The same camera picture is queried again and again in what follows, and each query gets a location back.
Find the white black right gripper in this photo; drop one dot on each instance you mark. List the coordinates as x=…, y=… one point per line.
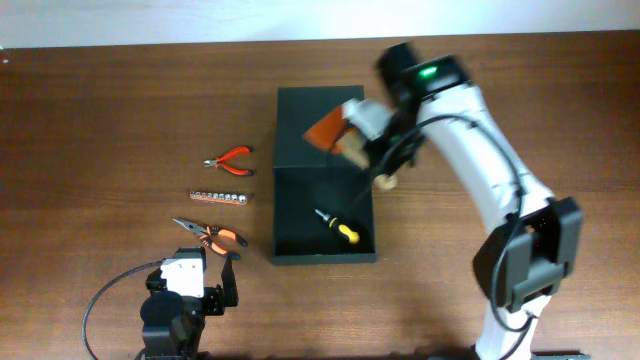
x=382, y=164

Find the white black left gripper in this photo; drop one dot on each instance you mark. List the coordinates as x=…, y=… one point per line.
x=213, y=293

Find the orange scraper with wooden handle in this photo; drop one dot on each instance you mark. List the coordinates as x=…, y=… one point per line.
x=325, y=135

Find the orange black needle-nose pliers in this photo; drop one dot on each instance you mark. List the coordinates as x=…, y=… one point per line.
x=208, y=234

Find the orange socket rail with sockets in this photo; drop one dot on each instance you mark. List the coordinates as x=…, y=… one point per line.
x=216, y=197

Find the yellow black screwdriver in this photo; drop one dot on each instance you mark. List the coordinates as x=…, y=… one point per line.
x=337, y=226

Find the red black diagonal cutters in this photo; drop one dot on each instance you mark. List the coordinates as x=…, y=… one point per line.
x=225, y=161

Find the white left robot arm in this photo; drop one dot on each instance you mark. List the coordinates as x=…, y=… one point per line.
x=174, y=315

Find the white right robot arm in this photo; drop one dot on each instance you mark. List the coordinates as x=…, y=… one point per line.
x=533, y=236

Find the black open storage box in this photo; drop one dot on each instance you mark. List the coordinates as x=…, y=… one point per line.
x=323, y=205

